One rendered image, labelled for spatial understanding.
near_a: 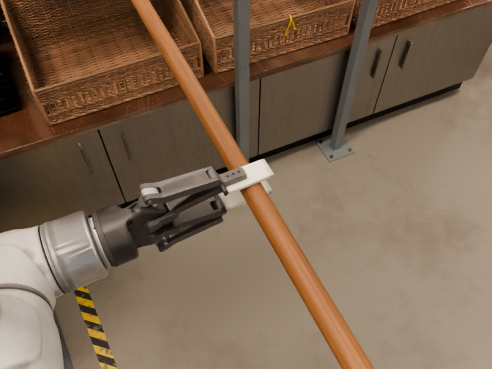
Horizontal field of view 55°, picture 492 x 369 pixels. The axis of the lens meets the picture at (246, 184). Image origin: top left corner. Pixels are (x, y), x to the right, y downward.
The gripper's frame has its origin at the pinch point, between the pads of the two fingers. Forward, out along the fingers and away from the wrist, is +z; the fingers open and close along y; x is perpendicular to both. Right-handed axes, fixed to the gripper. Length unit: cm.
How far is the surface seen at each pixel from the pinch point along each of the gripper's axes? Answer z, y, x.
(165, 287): -12, 119, -46
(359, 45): 83, 58, -76
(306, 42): 67, 58, -86
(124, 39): 7, 61, -120
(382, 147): 106, 119, -67
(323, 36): 74, 58, -86
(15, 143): -40, 62, -85
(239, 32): 35, 38, -77
